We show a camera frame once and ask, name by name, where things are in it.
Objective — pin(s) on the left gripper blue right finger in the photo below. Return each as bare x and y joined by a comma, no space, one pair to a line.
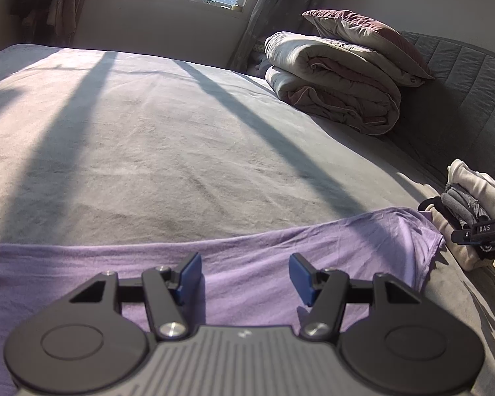
324,292

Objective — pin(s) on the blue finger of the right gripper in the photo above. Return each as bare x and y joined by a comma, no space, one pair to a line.
480,234

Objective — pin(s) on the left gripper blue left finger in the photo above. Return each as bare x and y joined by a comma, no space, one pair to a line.
167,291

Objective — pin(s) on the purple pants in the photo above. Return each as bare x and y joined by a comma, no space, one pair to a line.
245,279

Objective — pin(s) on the hanging dark clothes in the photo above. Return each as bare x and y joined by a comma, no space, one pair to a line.
46,22

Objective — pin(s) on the folded cream garment top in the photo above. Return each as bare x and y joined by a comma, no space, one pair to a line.
480,185

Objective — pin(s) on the folded grey garment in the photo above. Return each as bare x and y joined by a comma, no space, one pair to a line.
463,206

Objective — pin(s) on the grey quilted headboard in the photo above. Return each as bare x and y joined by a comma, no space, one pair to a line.
453,115

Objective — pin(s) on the grey bed sheet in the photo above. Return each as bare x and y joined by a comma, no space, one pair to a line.
103,148

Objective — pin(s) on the folded beige pink quilt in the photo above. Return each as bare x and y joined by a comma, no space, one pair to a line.
335,79

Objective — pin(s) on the pink pillow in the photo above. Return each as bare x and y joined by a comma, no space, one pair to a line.
376,41

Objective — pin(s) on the grey patterned curtain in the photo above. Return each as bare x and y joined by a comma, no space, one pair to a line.
266,18

